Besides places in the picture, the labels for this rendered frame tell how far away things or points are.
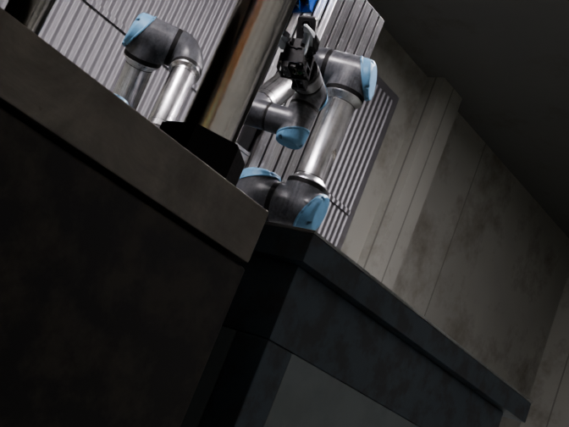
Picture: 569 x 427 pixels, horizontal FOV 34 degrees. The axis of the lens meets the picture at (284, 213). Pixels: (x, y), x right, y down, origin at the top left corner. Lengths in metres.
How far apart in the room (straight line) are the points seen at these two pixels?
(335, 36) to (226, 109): 2.07
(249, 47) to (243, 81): 0.04
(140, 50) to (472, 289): 5.54
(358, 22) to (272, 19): 2.11
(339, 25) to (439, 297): 4.74
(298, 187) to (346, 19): 0.77
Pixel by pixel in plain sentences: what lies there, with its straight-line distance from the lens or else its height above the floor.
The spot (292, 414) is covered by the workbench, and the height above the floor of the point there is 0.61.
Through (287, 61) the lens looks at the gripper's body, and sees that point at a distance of 2.19.
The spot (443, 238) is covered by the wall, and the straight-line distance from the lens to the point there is 7.45.
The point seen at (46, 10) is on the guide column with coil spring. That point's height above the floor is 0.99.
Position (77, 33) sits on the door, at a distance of 4.77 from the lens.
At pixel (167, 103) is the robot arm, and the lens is 2.63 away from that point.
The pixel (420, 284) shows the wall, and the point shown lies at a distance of 7.28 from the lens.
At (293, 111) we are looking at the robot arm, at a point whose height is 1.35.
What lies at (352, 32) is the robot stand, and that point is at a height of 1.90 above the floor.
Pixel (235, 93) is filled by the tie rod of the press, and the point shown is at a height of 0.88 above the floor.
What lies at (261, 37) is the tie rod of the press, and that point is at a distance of 1.00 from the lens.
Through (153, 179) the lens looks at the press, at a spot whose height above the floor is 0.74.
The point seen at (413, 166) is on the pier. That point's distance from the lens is 6.74.
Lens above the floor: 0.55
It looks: 14 degrees up
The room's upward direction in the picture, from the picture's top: 22 degrees clockwise
